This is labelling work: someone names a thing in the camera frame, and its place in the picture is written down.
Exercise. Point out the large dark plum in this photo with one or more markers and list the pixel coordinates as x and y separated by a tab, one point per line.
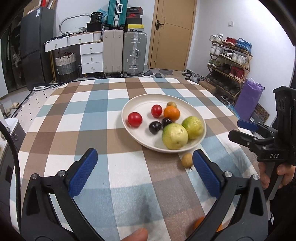
155	127

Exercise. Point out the small dark plum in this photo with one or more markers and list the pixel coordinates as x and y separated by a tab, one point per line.
166	121

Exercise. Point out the beige suitcase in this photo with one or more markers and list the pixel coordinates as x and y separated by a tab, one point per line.
112	51

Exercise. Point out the large orange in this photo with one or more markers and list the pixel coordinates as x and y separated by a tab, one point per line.
172	113

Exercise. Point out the woven laundry basket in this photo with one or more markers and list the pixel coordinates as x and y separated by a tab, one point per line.
66	67

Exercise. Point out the red cherry tomato in plate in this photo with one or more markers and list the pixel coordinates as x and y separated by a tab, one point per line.
156	111

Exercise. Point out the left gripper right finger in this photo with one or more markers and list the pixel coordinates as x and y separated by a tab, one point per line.
249	220

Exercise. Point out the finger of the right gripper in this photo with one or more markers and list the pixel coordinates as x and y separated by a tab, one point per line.
251	142
259	128

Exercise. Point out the right hand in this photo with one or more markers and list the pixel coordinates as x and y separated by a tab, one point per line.
285	170

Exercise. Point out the white drawer cabinet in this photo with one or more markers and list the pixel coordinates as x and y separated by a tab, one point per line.
91	49

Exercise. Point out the yellow guava right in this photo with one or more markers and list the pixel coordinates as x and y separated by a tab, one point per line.
193	126

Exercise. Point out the brown longan on table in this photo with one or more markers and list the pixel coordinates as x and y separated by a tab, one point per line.
187	160

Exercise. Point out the purple bag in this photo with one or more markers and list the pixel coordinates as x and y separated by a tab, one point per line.
248	99

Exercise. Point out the teal suitcase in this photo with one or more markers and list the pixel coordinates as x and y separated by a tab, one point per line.
116	17

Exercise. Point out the yellow guava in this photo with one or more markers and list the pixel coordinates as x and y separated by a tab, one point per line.
174	136
193	126

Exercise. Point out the cream round plate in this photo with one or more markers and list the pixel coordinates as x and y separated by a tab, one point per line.
142	104

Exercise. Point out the wooden door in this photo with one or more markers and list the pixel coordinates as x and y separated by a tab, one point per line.
172	29

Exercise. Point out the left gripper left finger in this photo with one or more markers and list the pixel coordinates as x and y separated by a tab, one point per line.
49	210

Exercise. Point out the brown longan in plate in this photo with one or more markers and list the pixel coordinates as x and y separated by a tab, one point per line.
171	103

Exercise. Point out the yellow guava left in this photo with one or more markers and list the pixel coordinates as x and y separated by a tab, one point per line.
174	136

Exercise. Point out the small orange tangerine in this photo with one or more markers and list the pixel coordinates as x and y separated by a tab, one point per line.
199	221

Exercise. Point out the wooden shoe rack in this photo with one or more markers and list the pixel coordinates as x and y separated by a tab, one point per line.
228	66

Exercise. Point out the black refrigerator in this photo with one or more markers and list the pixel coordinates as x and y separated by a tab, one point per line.
36	30

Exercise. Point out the checkered tablecloth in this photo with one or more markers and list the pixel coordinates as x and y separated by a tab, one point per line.
131	187

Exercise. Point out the left hand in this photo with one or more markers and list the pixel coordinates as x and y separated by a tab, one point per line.
139	235

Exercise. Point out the silver suitcase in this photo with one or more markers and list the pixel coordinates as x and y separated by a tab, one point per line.
134	50

